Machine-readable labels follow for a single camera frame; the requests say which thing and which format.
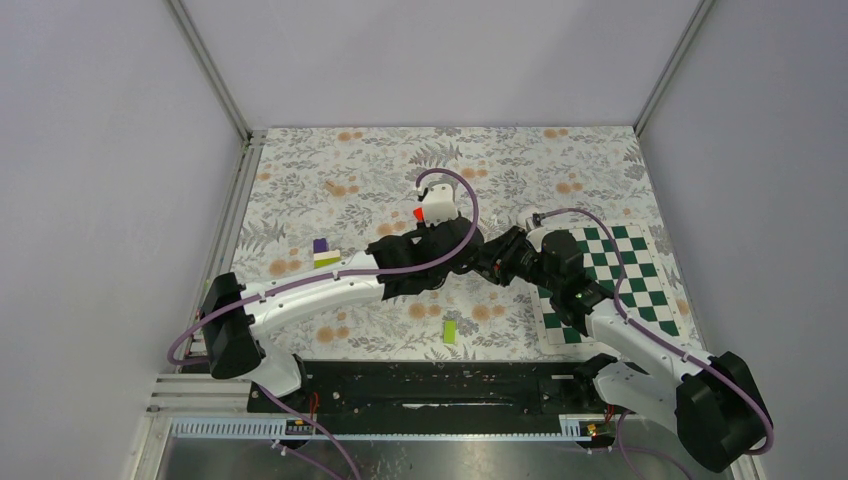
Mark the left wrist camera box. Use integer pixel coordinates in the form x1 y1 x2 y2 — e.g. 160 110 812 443
416 183 459 227

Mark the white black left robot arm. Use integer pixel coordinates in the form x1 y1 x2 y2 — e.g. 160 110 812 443
200 217 484 411

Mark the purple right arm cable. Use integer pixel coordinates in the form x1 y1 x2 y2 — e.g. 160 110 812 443
536 207 775 480

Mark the green white checkerboard mat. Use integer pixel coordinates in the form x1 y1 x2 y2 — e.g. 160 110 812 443
531 220 689 358

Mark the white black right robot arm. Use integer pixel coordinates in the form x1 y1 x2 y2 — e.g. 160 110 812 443
473 227 775 473

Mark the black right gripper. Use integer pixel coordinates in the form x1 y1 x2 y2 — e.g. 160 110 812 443
470 225 561 294

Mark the white oval earbud charging case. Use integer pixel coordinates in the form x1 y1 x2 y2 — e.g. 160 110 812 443
516 208 540 231

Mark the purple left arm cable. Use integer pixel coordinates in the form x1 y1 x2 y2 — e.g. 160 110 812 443
165 167 481 480

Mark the floral patterned table mat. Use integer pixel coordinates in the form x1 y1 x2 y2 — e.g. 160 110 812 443
232 126 698 361

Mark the green toy brick lower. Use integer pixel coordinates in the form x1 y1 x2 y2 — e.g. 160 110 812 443
442 320 457 345

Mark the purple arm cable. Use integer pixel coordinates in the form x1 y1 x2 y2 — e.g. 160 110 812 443
536 207 775 480
165 167 481 480

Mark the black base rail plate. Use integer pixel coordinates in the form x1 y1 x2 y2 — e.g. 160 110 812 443
282 360 624 436

